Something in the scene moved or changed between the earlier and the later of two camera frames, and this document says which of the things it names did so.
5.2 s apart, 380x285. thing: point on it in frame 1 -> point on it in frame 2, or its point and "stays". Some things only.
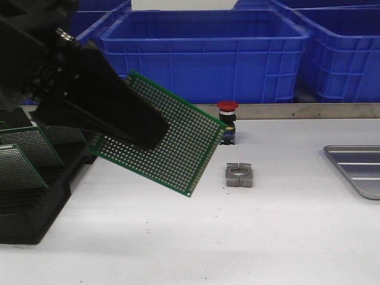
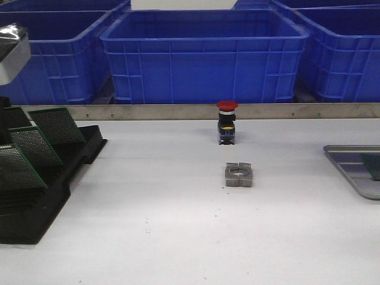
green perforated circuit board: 180,160 -> 371,160
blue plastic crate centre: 214,56 stays
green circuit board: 16,171 stays
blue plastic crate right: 340,62 stays
